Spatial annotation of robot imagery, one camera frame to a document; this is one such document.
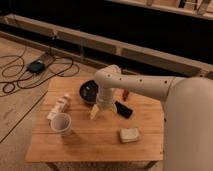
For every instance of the black rectangular device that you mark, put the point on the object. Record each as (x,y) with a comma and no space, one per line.
(123,110)

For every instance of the white sponge block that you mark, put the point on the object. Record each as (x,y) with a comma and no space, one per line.
(129,135)

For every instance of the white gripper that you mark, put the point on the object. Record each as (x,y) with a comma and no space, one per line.
(104,99)

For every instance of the small red-brown bottle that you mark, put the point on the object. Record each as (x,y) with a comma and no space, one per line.
(125,95)

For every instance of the blue power adapter box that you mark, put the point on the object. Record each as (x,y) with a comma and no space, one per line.
(36,67)

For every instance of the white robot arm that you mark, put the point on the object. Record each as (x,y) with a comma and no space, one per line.
(188,113)

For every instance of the black ceramic bowl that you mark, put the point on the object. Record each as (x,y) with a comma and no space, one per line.
(88,92)

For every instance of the wooden table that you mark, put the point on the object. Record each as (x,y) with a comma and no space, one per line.
(96,140)

